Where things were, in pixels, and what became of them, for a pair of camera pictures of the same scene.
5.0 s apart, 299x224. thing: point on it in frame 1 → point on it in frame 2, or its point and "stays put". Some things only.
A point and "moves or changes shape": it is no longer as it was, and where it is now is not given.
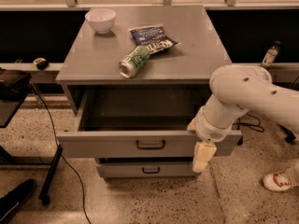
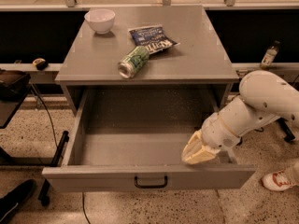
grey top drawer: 144,122 moves or changes shape
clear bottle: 271,55 stays put
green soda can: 137,57 stays put
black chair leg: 290,137 stays put
